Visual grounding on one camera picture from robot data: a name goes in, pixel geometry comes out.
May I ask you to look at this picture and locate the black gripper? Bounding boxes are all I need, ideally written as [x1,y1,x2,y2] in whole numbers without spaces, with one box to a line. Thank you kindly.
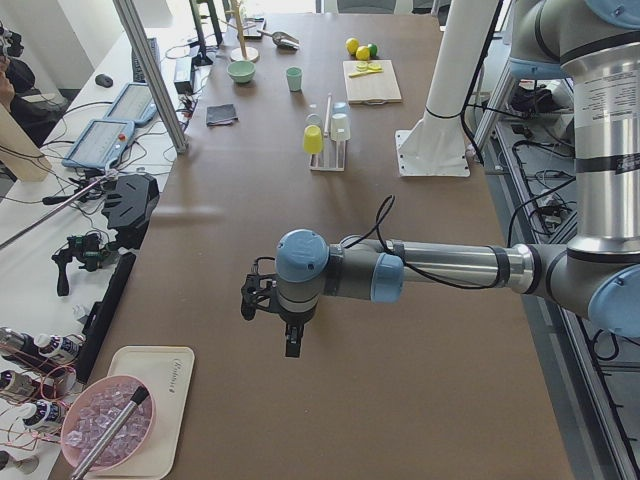
[285,322,304,357]

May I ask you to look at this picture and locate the mint green cup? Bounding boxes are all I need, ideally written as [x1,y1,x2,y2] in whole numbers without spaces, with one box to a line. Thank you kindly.
[286,67,302,92]

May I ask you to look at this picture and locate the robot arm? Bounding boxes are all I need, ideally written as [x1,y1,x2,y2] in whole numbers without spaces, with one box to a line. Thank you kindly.
[272,1,639,357]

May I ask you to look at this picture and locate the yellow cup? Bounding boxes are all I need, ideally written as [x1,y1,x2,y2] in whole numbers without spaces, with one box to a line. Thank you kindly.
[303,125,324,155]

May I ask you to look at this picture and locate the white cup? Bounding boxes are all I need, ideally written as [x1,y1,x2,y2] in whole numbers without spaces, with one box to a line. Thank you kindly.
[330,113,351,142]

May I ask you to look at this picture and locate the grey cup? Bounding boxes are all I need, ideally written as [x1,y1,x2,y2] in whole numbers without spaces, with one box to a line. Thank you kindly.
[305,113,323,128]

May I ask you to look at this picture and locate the light blue cup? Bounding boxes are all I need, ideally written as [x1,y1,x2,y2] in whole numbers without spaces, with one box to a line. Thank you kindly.
[332,102,350,115]

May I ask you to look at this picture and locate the cream plastic tray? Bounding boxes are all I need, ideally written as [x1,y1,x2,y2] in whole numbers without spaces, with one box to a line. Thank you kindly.
[86,346,195,479]

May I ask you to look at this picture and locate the metal tongs black tip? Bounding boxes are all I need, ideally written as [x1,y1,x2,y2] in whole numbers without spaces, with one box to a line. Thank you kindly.
[70,386,149,480]

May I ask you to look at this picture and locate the black bar case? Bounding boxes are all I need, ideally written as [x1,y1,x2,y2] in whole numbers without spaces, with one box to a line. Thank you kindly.
[75,253,137,385]

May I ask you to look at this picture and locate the pink bowl with ice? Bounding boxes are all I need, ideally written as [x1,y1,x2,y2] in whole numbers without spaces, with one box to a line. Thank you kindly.
[61,375,156,471]

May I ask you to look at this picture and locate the black perforated device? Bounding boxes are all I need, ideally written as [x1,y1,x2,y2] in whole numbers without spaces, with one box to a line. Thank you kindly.
[102,173,159,251]

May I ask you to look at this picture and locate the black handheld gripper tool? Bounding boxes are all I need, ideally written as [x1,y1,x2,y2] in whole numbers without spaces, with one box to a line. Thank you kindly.
[51,230,119,297]

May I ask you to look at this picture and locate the grey folded cloth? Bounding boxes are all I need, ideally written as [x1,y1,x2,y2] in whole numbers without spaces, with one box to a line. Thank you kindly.
[206,104,238,127]

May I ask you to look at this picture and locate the wooden cutting board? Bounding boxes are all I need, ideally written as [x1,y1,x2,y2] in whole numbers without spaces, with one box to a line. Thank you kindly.
[342,60,402,105]

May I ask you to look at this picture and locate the green bowl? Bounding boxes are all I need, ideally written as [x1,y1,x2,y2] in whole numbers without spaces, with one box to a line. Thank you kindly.
[227,60,256,84]

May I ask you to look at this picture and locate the blue teach pendant near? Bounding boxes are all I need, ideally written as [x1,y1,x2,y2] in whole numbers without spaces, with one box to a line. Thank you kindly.
[62,119,136,171]

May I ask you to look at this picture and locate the blue teach pendant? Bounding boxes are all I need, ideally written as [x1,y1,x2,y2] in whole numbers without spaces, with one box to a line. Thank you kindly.
[104,82,157,127]
[62,119,136,171]

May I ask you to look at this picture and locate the yellow plastic knife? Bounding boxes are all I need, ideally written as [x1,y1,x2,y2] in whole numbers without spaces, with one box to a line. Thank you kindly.
[348,69,383,78]

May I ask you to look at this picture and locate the blue teach pendant far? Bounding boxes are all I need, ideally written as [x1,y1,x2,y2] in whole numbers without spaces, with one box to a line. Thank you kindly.
[104,82,157,127]

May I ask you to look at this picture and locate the wooden mug tree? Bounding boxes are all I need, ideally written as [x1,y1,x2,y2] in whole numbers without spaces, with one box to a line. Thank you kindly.
[223,0,260,63]

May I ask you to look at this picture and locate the yellow lemon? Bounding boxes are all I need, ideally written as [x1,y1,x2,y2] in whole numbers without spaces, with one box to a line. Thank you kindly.
[345,37,360,56]
[355,45,371,61]

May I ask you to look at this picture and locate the green lime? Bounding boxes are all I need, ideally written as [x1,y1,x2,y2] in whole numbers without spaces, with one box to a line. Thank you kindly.
[367,43,378,57]

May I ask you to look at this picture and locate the metal scoop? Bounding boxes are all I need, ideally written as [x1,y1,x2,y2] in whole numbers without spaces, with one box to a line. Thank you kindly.
[258,29,300,50]

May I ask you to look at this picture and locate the black computer mouse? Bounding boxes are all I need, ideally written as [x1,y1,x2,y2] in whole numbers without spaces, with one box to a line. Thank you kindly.
[94,74,113,88]

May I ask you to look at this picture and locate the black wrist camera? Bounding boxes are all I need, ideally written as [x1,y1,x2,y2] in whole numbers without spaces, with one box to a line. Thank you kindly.
[240,273,280,321]

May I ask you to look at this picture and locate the white wire cup holder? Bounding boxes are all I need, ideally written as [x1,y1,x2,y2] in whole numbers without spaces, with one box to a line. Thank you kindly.
[308,93,350,172]

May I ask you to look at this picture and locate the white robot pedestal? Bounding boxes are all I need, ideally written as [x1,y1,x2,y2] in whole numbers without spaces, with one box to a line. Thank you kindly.
[396,0,502,177]

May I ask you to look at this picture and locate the aluminium frame post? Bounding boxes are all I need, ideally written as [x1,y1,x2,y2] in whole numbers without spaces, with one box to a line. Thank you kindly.
[113,0,188,155]

